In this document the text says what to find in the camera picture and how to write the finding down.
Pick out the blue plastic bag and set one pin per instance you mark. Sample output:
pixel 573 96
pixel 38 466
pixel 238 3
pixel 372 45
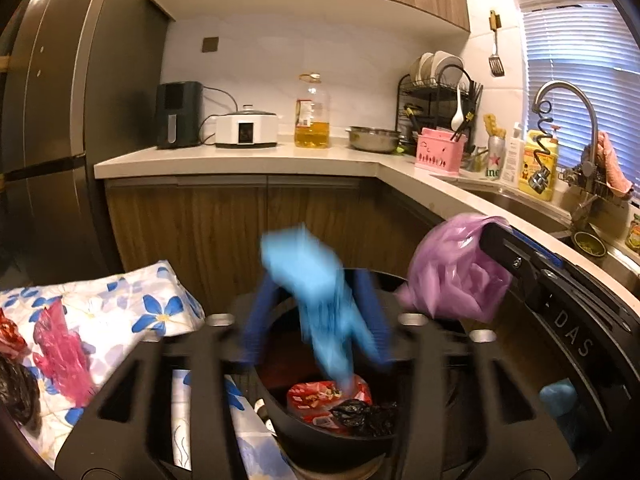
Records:
pixel 320 285

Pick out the pink dish cloth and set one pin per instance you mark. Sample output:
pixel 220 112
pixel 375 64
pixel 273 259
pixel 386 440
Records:
pixel 612 165

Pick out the white plastic bottle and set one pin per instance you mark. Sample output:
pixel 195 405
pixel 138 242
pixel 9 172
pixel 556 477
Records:
pixel 512 160

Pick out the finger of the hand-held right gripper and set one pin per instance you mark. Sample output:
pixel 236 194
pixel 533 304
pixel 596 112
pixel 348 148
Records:
pixel 510 260
pixel 542 247

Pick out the person's right hand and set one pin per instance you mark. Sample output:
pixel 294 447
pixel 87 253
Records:
pixel 560 397

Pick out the yellow detergent bottle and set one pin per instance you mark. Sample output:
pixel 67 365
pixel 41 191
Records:
pixel 542 180

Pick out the black trash bin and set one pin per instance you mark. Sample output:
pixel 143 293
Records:
pixel 300 437

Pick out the metal sink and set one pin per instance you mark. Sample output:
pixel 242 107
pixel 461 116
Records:
pixel 525 210

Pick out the black dish rack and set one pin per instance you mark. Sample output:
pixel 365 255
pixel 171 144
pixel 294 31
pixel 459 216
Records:
pixel 425 105

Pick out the hanging metal spatula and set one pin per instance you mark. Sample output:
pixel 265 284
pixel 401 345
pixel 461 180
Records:
pixel 496 65

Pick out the drink can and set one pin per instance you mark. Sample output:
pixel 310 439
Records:
pixel 494 160

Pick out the pink utensil holder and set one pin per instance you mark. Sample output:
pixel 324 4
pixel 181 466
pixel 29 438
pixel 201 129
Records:
pixel 437 152

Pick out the black plastic bag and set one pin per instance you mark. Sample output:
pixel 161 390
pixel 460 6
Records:
pixel 365 417
pixel 17 395

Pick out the cooking oil bottle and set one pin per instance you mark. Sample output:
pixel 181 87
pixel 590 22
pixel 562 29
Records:
pixel 312 120

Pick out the large red white plastic bag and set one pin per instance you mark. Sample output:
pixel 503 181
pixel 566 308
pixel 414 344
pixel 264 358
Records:
pixel 315 400

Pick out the metal bowl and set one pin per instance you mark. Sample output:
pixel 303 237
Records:
pixel 372 140

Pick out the green lid jar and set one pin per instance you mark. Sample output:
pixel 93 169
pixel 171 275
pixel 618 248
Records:
pixel 634 232

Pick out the window blinds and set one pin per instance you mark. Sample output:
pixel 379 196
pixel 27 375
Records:
pixel 575 45

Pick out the black air fryer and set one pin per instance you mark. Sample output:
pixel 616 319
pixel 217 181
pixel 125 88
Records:
pixel 177 115

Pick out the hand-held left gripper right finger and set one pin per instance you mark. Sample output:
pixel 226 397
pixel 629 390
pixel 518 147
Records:
pixel 374 320

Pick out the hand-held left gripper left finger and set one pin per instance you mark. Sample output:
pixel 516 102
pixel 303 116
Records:
pixel 257 320

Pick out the white rice cooker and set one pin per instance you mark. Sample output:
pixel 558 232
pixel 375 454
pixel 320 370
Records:
pixel 247 130

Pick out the magenta plastic bag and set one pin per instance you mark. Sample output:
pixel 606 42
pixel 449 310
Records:
pixel 60 355

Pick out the dark grey refrigerator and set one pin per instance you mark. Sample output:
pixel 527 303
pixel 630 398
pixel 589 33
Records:
pixel 60 110

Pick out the metal faucet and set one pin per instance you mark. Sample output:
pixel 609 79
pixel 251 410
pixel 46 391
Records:
pixel 592 120

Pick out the white ladle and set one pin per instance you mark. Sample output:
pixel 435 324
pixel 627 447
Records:
pixel 457 117

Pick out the brown wall socket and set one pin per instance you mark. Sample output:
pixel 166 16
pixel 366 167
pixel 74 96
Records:
pixel 210 44

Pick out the floral white blue tablecloth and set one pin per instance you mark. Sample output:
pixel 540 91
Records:
pixel 150 285

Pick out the lilac plastic bag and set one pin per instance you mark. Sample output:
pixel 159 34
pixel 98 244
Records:
pixel 440 270

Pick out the kitchen counter with wooden cabinets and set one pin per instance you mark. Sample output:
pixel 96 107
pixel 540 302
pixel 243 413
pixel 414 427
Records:
pixel 225 220

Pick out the white plate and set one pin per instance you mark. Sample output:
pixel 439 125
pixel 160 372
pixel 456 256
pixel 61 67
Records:
pixel 447 62
pixel 425 67

